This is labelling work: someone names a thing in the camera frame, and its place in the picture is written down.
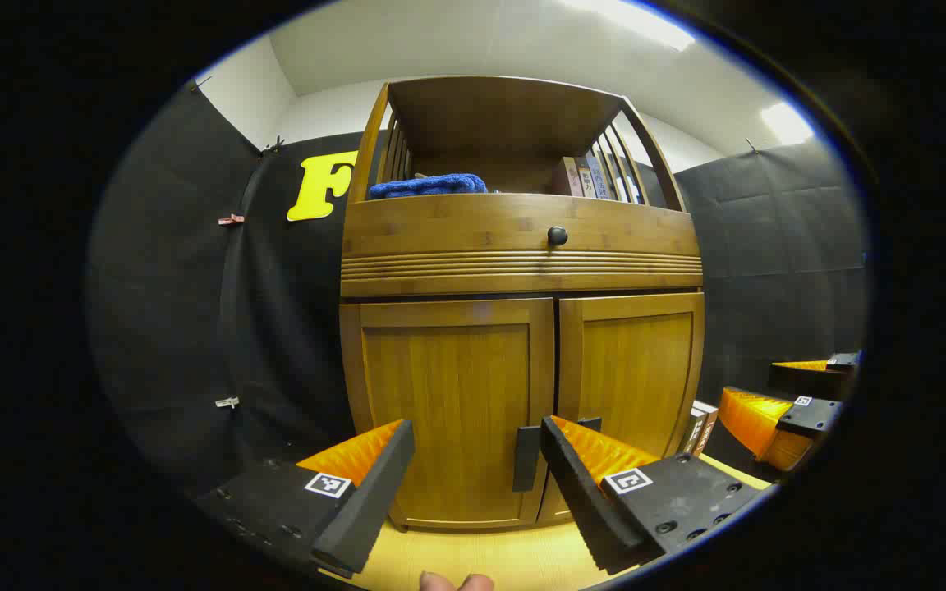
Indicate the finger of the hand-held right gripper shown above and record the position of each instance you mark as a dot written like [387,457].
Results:
[756,419]
[805,379]

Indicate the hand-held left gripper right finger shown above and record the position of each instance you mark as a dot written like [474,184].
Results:
[584,501]

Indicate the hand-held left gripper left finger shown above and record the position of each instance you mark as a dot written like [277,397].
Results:
[366,509]

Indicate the wooden shoe cabinet door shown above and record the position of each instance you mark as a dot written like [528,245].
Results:
[633,369]
[448,394]

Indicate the wooden double-door shoe cabinet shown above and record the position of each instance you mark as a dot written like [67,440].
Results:
[514,271]

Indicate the wooden cabinet drawer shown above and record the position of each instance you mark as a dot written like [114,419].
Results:
[456,238]

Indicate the reddish brown standing book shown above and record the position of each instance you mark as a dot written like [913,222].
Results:
[709,428]

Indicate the white clip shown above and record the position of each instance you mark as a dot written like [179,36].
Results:
[227,402]

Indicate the ceiling light panel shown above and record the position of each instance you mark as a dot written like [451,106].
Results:
[637,20]
[787,123]

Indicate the black backdrop cloth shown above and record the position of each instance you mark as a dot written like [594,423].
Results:
[177,287]

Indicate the tan book with dark label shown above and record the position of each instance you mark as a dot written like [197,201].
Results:
[585,177]

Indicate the pale pink book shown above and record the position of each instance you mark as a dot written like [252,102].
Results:
[570,177]

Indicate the red clip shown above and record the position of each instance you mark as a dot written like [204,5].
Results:
[231,219]

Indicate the blue towel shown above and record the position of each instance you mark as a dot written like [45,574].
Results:
[428,185]

